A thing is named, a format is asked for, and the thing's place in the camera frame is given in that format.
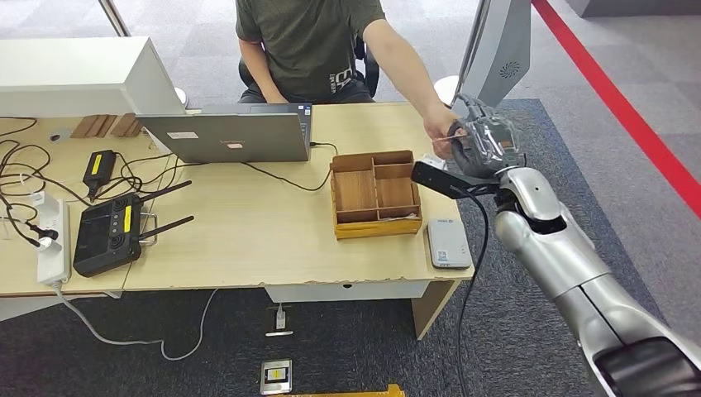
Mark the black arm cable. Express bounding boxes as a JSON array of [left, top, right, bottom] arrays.
[[455, 186, 490, 397]]

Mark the grey raised platform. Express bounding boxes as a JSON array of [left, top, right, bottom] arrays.
[[564, 0, 701, 18]]

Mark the metal pole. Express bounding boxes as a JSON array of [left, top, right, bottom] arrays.
[[98, 0, 132, 38]]

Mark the red floor tape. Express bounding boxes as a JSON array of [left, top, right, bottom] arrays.
[[532, 0, 701, 220]]

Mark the white boxy cabinet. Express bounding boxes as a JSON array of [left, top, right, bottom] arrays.
[[0, 36, 186, 119]]

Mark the wooden organizer tray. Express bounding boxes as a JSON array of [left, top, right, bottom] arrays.
[[330, 150, 423, 241]]

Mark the floor socket with plug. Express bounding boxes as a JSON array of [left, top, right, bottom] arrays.
[[265, 304, 294, 338]]

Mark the black tangled adapter cable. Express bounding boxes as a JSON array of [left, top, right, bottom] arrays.
[[93, 152, 188, 203]]

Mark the wooden slat block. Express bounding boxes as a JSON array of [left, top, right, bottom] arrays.
[[69, 114, 117, 139], [110, 113, 145, 138]]

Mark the black power adapter yellow label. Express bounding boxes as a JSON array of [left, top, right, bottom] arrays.
[[82, 150, 117, 202]]

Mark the dark grey carpet mat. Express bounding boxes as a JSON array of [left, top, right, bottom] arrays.
[[0, 97, 701, 397]]

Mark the silver floor outlet box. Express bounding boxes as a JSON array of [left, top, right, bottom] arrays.
[[260, 358, 293, 396]]

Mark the black plug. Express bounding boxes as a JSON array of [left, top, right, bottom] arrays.
[[24, 222, 60, 242]]

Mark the black looped cable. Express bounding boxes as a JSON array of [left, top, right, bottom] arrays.
[[0, 116, 92, 251]]

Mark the person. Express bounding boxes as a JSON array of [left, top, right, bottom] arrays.
[[235, 0, 464, 161]]

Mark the white card reader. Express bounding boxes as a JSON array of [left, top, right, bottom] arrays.
[[426, 218, 473, 270]]

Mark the person's left hand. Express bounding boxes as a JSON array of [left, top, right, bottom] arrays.
[[422, 103, 464, 161]]

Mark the grey kiosk stand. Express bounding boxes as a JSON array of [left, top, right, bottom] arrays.
[[453, 0, 532, 111]]

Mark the white power strip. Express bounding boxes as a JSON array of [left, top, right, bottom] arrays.
[[36, 194, 72, 287]]

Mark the black office chair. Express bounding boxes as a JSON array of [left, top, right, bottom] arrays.
[[238, 35, 380, 100]]

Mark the black camera bracket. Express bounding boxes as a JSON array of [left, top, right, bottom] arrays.
[[410, 160, 502, 199]]

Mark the white power cable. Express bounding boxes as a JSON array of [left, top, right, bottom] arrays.
[[53, 282, 220, 363]]

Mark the black laptop charger cable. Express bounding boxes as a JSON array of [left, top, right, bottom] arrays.
[[241, 141, 339, 193]]

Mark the black remote controller with antennas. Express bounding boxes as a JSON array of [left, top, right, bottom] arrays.
[[72, 179, 195, 279]]

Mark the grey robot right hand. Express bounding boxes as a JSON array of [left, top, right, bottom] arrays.
[[446, 93, 527, 179]]

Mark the light wood desk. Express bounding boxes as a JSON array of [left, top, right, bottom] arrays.
[[0, 115, 174, 323], [121, 101, 476, 341]]

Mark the yellow flat object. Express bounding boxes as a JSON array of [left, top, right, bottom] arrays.
[[284, 383, 407, 397]]

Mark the grey laptop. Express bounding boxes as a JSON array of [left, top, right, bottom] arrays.
[[136, 103, 313, 165]]

